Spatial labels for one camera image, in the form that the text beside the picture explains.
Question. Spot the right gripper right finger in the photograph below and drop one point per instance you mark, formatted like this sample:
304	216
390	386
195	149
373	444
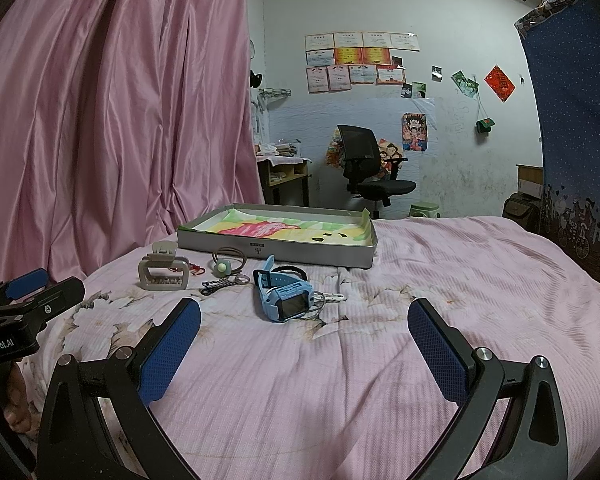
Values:
531	442

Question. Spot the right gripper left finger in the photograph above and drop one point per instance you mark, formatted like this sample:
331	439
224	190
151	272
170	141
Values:
74	440

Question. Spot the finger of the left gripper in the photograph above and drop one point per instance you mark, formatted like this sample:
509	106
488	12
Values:
45	303
18	288

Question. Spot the grey hair claw clip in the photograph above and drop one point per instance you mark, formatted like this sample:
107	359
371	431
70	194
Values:
162	269

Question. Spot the blue smart watch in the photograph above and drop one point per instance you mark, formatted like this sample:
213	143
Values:
282	296

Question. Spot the silver bangle rings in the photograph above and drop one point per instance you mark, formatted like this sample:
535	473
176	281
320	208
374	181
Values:
325	299

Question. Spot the black hair elastic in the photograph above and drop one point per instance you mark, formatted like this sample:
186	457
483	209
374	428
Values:
293	270

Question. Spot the person's left hand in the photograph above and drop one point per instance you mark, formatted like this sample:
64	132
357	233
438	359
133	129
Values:
14	400

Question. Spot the pink bed sheet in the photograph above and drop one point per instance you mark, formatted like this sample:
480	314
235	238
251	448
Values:
348	395

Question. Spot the pink satin curtain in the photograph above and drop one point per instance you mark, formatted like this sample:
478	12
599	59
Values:
120	120

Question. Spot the dark bag on floor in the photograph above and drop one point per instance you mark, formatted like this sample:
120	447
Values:
524	210

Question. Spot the green plastic stool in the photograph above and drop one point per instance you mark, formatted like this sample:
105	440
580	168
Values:
425	210

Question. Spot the cardboard box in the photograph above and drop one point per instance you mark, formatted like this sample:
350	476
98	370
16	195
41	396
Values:
530	180

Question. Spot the wooden desk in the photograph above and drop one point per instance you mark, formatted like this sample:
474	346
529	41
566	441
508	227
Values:
285	180

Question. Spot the grey tray with drawing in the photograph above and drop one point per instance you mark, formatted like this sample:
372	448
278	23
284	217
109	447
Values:
317	236

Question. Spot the black office chair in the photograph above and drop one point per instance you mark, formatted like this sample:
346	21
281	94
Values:
368	175

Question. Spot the green hanging pouch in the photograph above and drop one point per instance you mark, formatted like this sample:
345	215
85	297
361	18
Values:
485	125

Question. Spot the anime poster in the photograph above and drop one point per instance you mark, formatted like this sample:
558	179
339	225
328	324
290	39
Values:
414	132

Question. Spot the red paper square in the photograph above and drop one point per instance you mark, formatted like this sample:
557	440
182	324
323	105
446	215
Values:
499	83

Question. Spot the blue starry curtain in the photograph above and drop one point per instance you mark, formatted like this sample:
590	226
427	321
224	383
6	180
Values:
563	55

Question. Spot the wall certificates cluster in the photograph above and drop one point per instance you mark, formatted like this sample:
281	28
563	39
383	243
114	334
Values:
339	61

